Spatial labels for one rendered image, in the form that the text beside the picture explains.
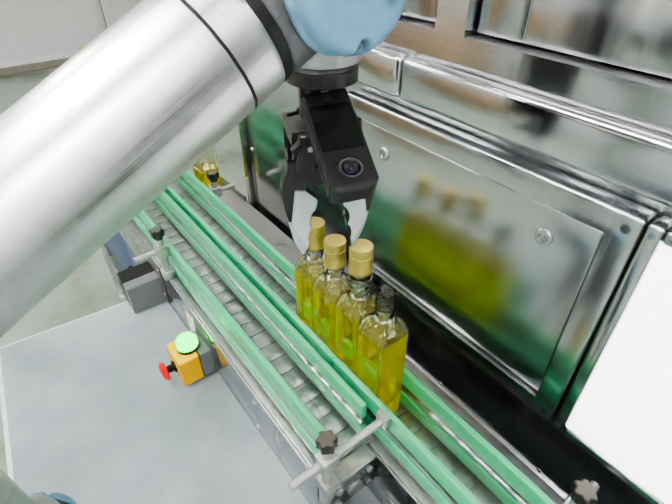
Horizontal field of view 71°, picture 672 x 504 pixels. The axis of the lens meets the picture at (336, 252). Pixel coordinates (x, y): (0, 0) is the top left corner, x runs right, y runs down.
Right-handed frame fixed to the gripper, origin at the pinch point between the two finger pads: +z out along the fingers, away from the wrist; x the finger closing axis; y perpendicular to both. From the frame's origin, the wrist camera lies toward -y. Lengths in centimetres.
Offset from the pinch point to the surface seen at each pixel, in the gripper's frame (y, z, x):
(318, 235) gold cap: 14.9, 9.3, -1.9
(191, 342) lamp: 26, 39, 23
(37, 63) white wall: 557, 116, 191
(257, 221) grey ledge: 62, 36, 4
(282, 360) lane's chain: 14.4, 36.0, 5.8
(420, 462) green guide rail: -13.2, 30.3, -9.6
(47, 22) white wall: 567, 78, 171
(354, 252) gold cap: 4.9, 5.7, -4.7
